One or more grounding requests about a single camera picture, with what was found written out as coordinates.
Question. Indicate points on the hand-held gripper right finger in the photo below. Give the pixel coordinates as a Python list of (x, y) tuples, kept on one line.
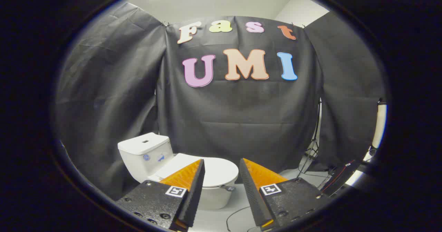
[(253, 195)]

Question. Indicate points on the black board panel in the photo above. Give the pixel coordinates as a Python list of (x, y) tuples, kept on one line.
[(342, 178)]

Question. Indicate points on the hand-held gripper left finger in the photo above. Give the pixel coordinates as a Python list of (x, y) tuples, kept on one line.
[(193, 194)]

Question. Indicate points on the black backdrop cloth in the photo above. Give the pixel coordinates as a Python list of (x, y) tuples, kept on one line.
[(241, 114)]

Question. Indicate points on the white toilet lid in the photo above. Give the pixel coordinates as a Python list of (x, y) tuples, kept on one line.
[(219, 171)]

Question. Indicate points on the white toilet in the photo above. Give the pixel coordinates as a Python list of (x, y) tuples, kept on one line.
[(145, 156)]

